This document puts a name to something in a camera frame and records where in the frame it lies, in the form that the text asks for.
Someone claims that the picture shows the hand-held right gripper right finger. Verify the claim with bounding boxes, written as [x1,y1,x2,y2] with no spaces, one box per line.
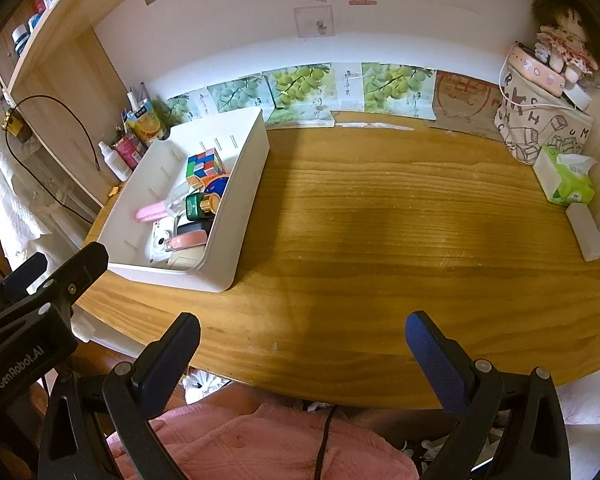
[405,310,572,480]

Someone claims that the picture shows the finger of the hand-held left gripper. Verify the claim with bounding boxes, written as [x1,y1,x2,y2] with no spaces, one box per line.
[0,252,48,318]
[10,241,109,322]

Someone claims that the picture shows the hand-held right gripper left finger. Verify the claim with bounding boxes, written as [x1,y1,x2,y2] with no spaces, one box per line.
[37,312,202,480]

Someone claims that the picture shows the silver compact camera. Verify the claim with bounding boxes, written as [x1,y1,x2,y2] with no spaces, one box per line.
[145,220,181,266]

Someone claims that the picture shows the pink stick with white cap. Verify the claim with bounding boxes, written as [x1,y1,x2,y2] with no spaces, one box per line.
[135,200,173,223]

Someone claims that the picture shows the white wedge box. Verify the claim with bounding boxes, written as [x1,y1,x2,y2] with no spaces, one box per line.
[167,249,206,271]

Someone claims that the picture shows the pink handheld fan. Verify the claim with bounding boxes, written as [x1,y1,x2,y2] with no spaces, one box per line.
[165,227,211,253]

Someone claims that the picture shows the clear plastic case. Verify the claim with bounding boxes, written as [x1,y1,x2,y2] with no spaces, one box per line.
[165,180,201,218]

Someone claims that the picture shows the green perfume bottle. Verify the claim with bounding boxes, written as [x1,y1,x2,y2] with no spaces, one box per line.
[185,192,223,222]

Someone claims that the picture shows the orange round case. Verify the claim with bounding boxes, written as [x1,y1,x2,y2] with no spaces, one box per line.
[200,172,231,196]

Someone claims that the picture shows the colourful puzzle cube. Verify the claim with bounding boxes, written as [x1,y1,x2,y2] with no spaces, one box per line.
[185,147,227,181]

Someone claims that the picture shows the white plastic storage bin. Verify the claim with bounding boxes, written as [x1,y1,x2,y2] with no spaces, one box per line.
[95,106,271,293]

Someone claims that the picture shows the clear plastic bag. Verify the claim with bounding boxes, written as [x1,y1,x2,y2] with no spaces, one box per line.
[0,110,56,261]

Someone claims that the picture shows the white plastic bottle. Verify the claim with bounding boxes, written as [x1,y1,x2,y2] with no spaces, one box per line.
[98,141,132,182]

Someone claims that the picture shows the pink fleece clothing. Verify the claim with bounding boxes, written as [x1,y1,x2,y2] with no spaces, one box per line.
[105,402,421,480]

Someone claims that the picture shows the pink printed pack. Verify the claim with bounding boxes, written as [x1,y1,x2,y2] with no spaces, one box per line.
[112,135,143,170]

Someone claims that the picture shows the orange juice carton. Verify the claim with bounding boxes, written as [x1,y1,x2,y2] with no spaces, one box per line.
[130,101,162,148]

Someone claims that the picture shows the white floral bedsheet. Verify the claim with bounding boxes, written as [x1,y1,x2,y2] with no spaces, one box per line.
[555,240,600,461]

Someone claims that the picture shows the wooden shelf unit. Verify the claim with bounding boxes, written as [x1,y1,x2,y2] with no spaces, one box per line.
[0,0,146,211]

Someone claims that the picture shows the white rectangular box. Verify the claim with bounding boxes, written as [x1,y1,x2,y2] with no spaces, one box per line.
[565,202,600,262]

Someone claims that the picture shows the green tissue pack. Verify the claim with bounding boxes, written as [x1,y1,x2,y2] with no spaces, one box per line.
[532,146,598,207]

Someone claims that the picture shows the blue white jars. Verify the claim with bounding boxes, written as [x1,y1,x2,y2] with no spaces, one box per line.
[10,15,43,53]

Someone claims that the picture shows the printed canvas bag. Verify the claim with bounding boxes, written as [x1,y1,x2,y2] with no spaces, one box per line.
[494,67,595,166]

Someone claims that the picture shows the brown paper bag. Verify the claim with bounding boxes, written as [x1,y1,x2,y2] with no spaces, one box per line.
[430,71,506,136]

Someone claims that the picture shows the white charger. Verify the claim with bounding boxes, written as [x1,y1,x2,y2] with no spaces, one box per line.
[562,82,593,111]

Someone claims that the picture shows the pink round box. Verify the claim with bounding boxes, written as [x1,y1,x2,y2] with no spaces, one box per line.
[509,42,566,98]

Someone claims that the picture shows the plush doll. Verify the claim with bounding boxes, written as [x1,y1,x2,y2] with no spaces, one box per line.
[531,0,600,83]

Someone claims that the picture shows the black charging cable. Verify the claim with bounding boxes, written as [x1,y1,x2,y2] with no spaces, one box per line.
[2,95,101,226]

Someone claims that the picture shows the thin black cable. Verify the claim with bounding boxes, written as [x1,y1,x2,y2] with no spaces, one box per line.
[312,402,341,480]

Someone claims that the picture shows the pink framed wall picture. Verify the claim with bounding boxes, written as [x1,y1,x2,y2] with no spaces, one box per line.
[293,5,336,39]

